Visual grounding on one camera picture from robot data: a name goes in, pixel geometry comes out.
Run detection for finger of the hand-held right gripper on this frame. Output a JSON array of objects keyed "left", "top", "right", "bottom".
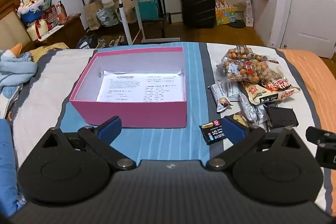
[
  {"left": 316, "top": 143, "right": 336, "bottom": 170},
  {"left": 306, "top": 126, "right": 336, "bottom": 146}
]

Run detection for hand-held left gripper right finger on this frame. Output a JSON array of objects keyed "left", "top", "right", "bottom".
[{"left": 205, "top": 116, "right": 302, "bottom": 170}]

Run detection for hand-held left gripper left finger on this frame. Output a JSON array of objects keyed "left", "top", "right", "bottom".
[{"left": 37, "top": 116, "right": 133, "bottom": 170}]

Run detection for black cracker packet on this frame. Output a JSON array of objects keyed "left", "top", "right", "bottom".
[{"left": 199, "top": 111, "right": 253, "bottom": 146}]

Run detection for pink cardboard box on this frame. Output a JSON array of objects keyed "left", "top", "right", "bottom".
[{"left": 70, "top": 46, "right": 187, "bottom": 129}]

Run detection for white snack bar wrapper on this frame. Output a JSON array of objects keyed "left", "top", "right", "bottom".
[
  {"left": 238, "top": 92, "right": 257, "bottom": 123},
  {"left": 254, "top": 104, "right": 268, "bottom": 125},
  {"left": 226, "top": 80, "right": 240, "bottom": 102},
  {"left": 208, "top": 82, "right": 234, "bottom": 112}
]

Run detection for plain black snack packet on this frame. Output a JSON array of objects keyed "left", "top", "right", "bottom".
[{"left": 266, "top": 105, "right": 299, "bottom": 130}]

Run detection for white and red snack bag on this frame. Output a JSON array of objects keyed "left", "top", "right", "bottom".
[{"left": 242, "top": 77, "right": 301, "bottom": 105}]

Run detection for clear bag of coated nuts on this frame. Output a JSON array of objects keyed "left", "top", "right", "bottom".
[
  {"left": 216, "top": 59, "right": 282, "bottom": 86},
  {"left": 222, "top": 46, "right": 279, "bottom": 65}
]

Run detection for printed paper sheet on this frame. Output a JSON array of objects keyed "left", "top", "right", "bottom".
[{"left": 96, "top": 70, "right": 184, "bottom": 103}]

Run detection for yellow blanket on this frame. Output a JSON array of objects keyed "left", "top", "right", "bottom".
[{"left": 31, "top": 42, "right": 69, "bottom": 58}]

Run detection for blue cloth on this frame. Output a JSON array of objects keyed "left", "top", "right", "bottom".
[{"left": 0, "top": 119, "right": 27, "bottom": 214}]

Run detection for wooden nightstand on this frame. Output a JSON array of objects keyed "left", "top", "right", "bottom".
[{"left": 34, "top": 14, "right": 84, "bottom": 49}]

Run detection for white printed plastic bag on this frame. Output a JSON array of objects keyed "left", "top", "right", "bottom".
[{"left": 96, "top": 7, "right": 120, "bottom": 28}]

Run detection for blue plush toy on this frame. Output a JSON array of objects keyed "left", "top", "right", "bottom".
[{"left": 0, "top": 43, "right": 38, "bottom": 92}]

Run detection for brown paper bag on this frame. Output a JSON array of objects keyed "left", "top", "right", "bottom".
[
  {"left": 83, "top": 0, "right": 104, "bottom": 31},
  {"left": 119, "top": 0, "right": 138, "bottom": 24}
]

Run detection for colourful cardboard box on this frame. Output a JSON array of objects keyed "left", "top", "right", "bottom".
[{"left": 216, "top": 10, "right": 237, "bottom": 26}]

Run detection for white door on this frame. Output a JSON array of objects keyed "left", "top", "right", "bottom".
[{"left": 280, "top": 0, "right": 336, "bottom": 60}]

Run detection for translucent plastic bag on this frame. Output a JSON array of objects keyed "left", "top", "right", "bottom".
[{"left": 243, "top": 0, "right": 254, "bottom": 28}]

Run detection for cream bag with red ribbon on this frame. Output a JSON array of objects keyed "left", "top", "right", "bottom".
[{"left": 26, "top": 18, "right": 51, "bottom": 41}]

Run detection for teal shopping bag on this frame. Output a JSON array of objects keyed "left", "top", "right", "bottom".
[{"left": 136, "top": 0, "right": 159, "bottom": 22}]

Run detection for orange bottle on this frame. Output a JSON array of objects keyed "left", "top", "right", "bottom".
[{"left": 56, "top": 1, "right": 68, "bottom": 23}]

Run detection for white gift bags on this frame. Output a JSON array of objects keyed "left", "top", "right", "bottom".
[{"left": 216, "top": 0, "right": 237, "bottom": 12}]

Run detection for black suitcase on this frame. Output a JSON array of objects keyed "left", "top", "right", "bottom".
[{"left": 180, "top": 0, "right": 217, "bottom": 29}]

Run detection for blue gift basket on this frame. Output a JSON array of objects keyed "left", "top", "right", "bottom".
[{"left": 17, "top": 0, "right": 45, "bottom": 25}]

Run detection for wooden headboard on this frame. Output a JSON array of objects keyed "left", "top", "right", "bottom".
[{"left": 0, "top": 0, "right": 35, "bottom": 54}]

